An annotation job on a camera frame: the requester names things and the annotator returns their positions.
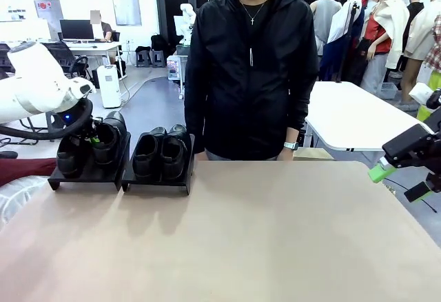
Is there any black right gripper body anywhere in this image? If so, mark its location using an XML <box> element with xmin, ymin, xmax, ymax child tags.
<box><xmin>382</xmin><ymin>108</ymin><xmax>441</xmax><ymax>176</ymax></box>

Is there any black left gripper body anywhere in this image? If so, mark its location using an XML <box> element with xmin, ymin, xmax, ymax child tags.
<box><xmin>81</xmin><ymin>117</ymin><xmax>105</xmax><ymax>140</ymax></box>

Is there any black leather loafer shoe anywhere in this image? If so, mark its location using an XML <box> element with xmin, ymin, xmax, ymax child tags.
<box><xmin>56</xmin><ymin>132</ymin><xmax>92</xmax><ymax>179</ymax></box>
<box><xmin>161</xmin><ymin>123</ymin><xmax>190</xmax><ymax>181</ymax></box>
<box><xmin>91</xmin><ymin>110</ymin><xmax>128</xmax><ymax>165</ymax></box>
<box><xmin>132</xmin><ymin>125</ymin><xmax>169</xmax><ymax>183</ymax></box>

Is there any person's right forearm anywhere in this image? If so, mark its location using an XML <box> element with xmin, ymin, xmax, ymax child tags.
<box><xmin>184</xmin><ymin>98</ymin><xmax>208</xmax><ymax>155</ymax></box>

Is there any person's left forearm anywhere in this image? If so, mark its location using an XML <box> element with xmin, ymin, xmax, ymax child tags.
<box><xmin>283</xmin><ymin>101</ymin><xmax>313</xmax><ymax>144</ymax></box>

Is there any black metal shoe stand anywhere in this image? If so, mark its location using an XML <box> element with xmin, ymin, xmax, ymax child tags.
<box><xmin>47</xmin><ymin>130</ymin><xmax>132</xmax><ymax>192</ymax></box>
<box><xmin>121</xmin><ymin>132</ymin><xmax>196</xmax><ymax>195</ymax></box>

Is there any person's left hand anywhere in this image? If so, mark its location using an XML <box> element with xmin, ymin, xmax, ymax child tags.
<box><xmin>277</xmin><ymin>147</ymin><xmax>296</xmax><ymax>162</ymax></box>

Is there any white air purifier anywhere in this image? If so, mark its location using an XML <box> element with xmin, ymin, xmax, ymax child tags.
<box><xmin>96</xmin><ymin>64</ymin><xmax>123</xmax><ymax>109</ymax></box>

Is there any grey plastic crate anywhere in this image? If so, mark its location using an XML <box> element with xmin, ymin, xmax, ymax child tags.
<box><xmin>378</xmin><ymin>81</ymin><xmax>398</xmax><ymax>101</ymax></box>

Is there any neon yellow garment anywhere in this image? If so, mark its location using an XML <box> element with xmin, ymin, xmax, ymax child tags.
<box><xmin>416</xmin><ymin>70</ymin><xmax>441</xmax><ymax>122</ymax></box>

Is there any black mesh office chair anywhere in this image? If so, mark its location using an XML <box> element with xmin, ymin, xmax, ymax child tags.
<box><xmin>51</xmin><ymin>42</ymin><xmax>91</xmax><ymax>79</ymax></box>
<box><xmin>0</xmin><ymin>117</ymin><xmax>50</xmax><ymax>146</ymax></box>

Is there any white side table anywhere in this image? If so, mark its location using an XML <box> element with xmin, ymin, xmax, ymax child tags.
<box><xmin>305</xmin><ymin>81</ymin><xmax>429</xmax><ymax>152</ymax></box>

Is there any beige wooden board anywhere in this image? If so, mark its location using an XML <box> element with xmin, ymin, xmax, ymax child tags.
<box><xmin>292</xmin><ymin>148</ymin><xmax>336</xmax><ymax>161</ymax></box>

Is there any dark red cloth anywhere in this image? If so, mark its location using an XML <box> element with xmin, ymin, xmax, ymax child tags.
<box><xmin>0</xmin><ymin>158</ymin><xmax>58</xmax><ymax>187</ymax></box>

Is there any white office desk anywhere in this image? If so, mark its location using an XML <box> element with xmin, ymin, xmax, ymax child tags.
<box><xmin>63</xmin><ymin>41</ymin><xmax>121</xmax><ymax>75</ymax></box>

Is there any small grey plastic stool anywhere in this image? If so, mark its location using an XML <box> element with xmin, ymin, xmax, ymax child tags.
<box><xmin>151</xmin><ymin>50</ymin><xmax>166</xmax><ymax>68</ymax></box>
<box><xmin>135</xmin><ymin>50</ymin><xmax>152</xmax><ymax>68</ymax></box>

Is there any seated person at desk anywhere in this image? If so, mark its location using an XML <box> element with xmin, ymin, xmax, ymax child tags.
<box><xmin>90</xmin><ymin>10</ymin><xmax>114</xmax><ymax>43</ymax></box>

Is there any white plastic wrap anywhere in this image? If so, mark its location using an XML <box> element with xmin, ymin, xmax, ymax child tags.
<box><xmin>0</xmin><ymin>174</ymin><xmax>50</xmax><ymax>229</ymax></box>

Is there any black computer monitor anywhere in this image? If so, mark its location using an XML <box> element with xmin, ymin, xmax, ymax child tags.
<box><xmin>59</xmin><ymin>19</ymin><xmax>95</xmax><ymax>41</ymax></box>

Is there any white equipment cart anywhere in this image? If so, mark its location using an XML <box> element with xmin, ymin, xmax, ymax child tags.
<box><xmin>167</xmin><ymin>45</ymin><xmax>190</xmax><ymax>100</ymax></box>

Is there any black backpack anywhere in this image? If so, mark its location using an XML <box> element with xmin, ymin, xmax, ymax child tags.
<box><xmin>150</xmin><ymin>34</ymin><xmax>170</xmax><ymax>52</ymax></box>

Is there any mannequin in red top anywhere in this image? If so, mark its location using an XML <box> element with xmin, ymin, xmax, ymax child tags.
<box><xmin>360</xmin><ymin>0</ymin><xmax>394</xmax><ymax>91</ymax></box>

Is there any mannequin with bucket hat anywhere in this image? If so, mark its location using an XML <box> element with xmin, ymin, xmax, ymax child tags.
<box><xmin>401</xmin><ymin>0</ymin><xmax>441</xmax><ymax>107</ymax></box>

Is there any mannequin in cream jacket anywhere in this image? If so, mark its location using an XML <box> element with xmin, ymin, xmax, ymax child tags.
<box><xmin>373</xmin><ymin>0</ymin><xmax>411</xmax><ymax>72</ymax></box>

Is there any mannequin with white blue garment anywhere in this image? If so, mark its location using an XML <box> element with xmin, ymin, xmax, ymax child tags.
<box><xmin>318</xmin><ymin>0</ymin><xmax>367</xmax><ymax>83</ymax></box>

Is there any standing person in black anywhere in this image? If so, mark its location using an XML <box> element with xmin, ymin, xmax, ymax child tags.
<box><xmin>404</xmin><ymin>0</ymin><xmax>427</xmax><ymax>19</ymax></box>

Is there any mannequin in grey tank top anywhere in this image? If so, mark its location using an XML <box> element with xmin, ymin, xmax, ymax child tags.
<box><xmin>309</xmin><ymin>0</ymin><xmax>342</xmax><ymax>58</ymax></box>

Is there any person in black jacket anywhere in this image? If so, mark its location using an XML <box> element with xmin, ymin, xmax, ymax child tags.
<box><xmin>184</xmin><ymin>0</ymin><xmax>320</xmax><ymax>161</ymax></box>

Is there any black cable tie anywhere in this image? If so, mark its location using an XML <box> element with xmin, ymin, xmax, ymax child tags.
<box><xmin>384</xmin><ymin>177</ymin><xmax>441</xmax><ymax>213</ymax></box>

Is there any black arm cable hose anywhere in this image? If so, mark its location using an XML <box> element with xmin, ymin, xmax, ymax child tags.
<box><xmin>0</xmin><ymin>99</ymin><xmax>94</xmax><ymax>141</ymax></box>

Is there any grey wall poster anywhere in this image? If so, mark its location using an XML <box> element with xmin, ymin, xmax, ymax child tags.
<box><xmin>112</xmin><ymin>0</ymin><xmax>143</xmax><ymax>27</ymax></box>

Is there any silver cross necklace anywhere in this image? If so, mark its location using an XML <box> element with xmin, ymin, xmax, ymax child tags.
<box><xmin>240</xmin><ymin>0</ymin><xmax>268</xmax><ymax>27</ymax></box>

